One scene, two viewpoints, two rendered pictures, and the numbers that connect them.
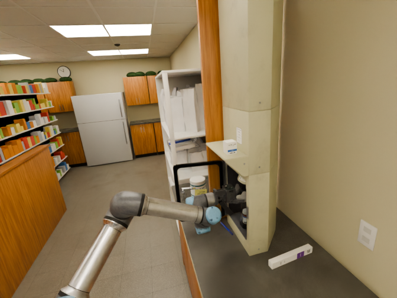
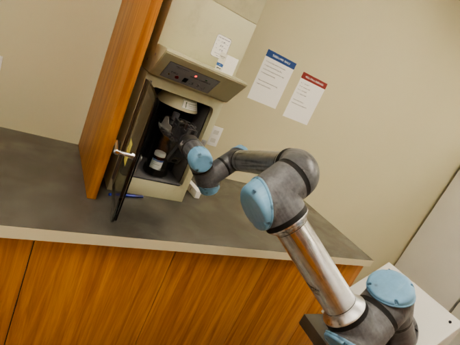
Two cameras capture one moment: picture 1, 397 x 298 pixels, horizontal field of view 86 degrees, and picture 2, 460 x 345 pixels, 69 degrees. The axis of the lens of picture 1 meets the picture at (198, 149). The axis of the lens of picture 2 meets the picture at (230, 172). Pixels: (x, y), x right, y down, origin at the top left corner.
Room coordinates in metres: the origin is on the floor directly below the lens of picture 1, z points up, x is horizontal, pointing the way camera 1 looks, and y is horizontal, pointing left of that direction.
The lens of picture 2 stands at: (1.28, 1.07, 1.54)
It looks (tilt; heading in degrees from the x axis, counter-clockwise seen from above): 16 degrees down; 248
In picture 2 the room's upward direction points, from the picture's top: 25 degrees clockwise
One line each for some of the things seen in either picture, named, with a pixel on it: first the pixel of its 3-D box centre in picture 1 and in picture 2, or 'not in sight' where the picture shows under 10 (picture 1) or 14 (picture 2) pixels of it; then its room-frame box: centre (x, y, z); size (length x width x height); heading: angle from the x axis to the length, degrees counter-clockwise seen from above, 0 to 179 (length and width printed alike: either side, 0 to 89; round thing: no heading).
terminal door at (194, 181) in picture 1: (199, 191); (131, 146); (1.20, 0.01, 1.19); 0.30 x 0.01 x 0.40; 94
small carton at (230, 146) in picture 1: (230, 146); (226, 64); (0.98, -0.15, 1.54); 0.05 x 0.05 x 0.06; 17
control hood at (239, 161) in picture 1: (224, 157); (199, 77); (1.06, -0.14, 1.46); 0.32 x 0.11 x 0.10; 13
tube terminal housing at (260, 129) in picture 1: (256, 175); (171, 99); (1.10, -0.31, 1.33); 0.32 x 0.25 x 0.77; 13
